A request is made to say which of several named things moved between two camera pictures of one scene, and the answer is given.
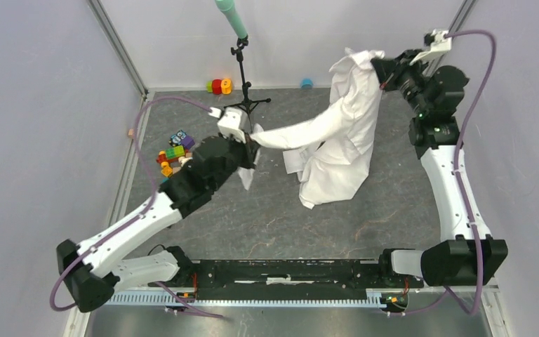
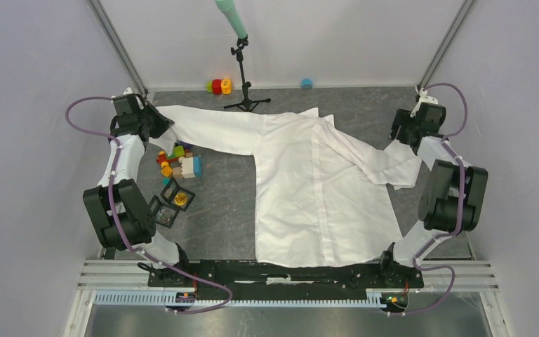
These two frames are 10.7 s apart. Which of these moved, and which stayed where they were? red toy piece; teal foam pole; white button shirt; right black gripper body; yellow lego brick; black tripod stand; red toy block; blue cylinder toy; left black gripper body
Moved: right black gripper body; left black gripper body; white button shirt
Stayed: red toy block; black tripod stand; yellow lego brick; teal foam pole; red toy piece; blue cylinder toy
